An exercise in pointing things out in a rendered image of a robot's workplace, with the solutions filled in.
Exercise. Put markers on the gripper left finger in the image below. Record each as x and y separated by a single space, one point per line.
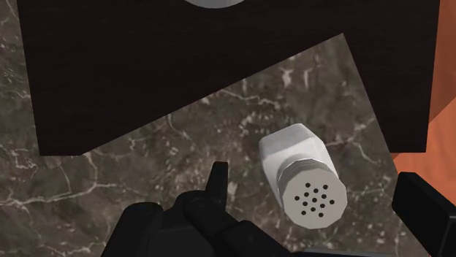
199 220

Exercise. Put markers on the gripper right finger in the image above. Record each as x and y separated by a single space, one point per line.
425 210

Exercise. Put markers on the white salt shaker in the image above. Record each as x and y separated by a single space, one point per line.
302 176

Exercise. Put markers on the dark robot stand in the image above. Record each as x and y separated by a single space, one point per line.
185 74

